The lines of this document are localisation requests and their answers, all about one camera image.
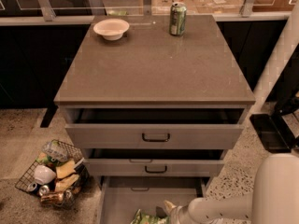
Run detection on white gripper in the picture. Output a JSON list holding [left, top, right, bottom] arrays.
[[164, 201, 191, 224]]

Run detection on green jalapeno chip bag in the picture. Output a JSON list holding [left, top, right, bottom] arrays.
[[130, 209, 169, 224]]

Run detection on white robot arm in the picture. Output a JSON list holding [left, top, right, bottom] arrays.
[[169, 153, 299, 224]]

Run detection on grey bottom drawer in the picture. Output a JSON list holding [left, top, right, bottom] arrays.
[[98, 176, 207, 224]]

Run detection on grey drawer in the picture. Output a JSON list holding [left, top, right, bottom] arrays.
[[66, 108, 243, 149], [98, 176, 207, 224], [85, 148, 224, 177]]

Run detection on grey top drawer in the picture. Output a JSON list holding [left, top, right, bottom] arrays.
[[66, 108, 243, 149]]

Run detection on grey middle drawer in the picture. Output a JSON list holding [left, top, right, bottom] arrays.
[[85, 148, 224, 177]]

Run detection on grey drawer cabinet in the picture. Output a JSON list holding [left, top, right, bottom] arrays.
[[53, 14, 256, 224]]

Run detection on brown snack bag in basket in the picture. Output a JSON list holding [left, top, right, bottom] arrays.
[[40, 192, 64, 205]]

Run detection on white bowl on counter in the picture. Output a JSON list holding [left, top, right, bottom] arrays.
[[93, 19, 130, 41]]

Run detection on yellow sponge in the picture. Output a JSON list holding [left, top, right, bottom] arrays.
[[56, 160, 75, 179]]

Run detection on clear plastic bottle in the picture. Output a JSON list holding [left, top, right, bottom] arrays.
[[42, 140, 68, 162]]

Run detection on silver can in basket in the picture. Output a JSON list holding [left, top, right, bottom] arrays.
[[38, 185, 50, 197]]

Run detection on black tray on floor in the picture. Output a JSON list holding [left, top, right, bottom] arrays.
[[249, 114, 299, 153]]

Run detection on white bowl in basket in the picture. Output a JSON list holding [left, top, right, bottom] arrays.
[[34, 165, 56, 185]]

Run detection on green soda can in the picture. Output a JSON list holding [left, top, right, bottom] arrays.
[[169, 2, 187, 36]]

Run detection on white pillar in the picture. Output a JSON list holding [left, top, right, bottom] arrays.
[[250, 2, 299, 114]]

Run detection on black wire basket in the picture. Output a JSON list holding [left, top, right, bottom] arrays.
[[15, 140, 89, 208]]

